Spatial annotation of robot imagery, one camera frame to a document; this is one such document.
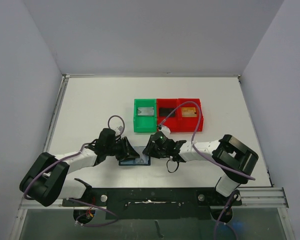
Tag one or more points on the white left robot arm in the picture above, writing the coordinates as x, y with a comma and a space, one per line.
46, 180

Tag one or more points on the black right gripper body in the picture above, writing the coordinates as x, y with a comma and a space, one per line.
152, 146

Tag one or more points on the black credit card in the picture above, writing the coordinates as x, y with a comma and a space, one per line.
164, 111

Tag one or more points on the aluminium table edge rail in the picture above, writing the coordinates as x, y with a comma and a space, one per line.
18, 220

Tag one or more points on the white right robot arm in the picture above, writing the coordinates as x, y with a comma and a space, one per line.
235, 158

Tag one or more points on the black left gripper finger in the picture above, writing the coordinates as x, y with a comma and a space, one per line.
128, 151
121, 157

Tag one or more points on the blue leather card holder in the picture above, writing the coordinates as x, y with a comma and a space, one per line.
131, 162

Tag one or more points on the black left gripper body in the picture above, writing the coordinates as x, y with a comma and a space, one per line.
112, 149

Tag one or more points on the middle red plastic bin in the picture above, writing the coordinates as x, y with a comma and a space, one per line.
172, 121

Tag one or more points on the green plastic bin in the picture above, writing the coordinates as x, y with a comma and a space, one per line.
145, 124

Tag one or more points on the gold credit card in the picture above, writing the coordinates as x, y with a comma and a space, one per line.
188, 112

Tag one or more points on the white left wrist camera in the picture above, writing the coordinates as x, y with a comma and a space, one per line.
119, 130

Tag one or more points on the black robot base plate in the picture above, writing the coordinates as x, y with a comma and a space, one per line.
154, 203

